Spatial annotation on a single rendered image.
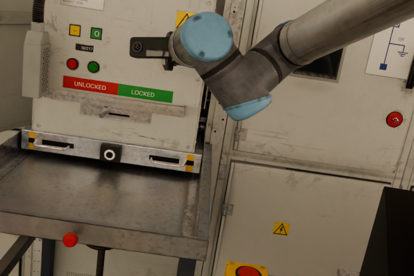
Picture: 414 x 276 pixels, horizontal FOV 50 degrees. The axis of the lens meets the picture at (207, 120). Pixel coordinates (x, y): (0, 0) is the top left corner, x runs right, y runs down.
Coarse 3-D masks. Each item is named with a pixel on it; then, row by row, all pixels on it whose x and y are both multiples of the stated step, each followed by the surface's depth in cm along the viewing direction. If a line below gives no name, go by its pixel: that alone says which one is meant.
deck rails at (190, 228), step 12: (12, 144) 128; (204, 144) 146; (0, 156) 121; (12, 156) 130; (24, 156) 131; (0, 168) 122; (12, 168) 123; (192, 180) 133; (192, 192) 125; (192, 204) 118; (192, 216) 112; (192, 228) 106
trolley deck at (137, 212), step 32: (32, 160) 131; (64, 160) 134; (96, 160) 138; (0, 192) 110; (32, 192) 112; (64, 192) 115; (96, 192) 117; (128, 192) 120; (160, 192) 123; (0, 224) 103; (32, 224) 102; (64, 224) 102; (96, 224) 102; (128, 224) 104; (160, 224) 106; (192, 256) 104
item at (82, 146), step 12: (24, 132) 132; (48, 132) 132; (24, 144) 133; (48, 144) 133; (60, 144) 133; (72, 144) 133; (84, 144) 132; (96, 144) 132; (120, 144) 132; (132, 144) 133; (84, 156) 134; (96, 156) 134; (132, 156) 133; (144, 156) 133; (156, 156) 133; (168, 156) 133; (168, 168) 134; (192, 168) 134
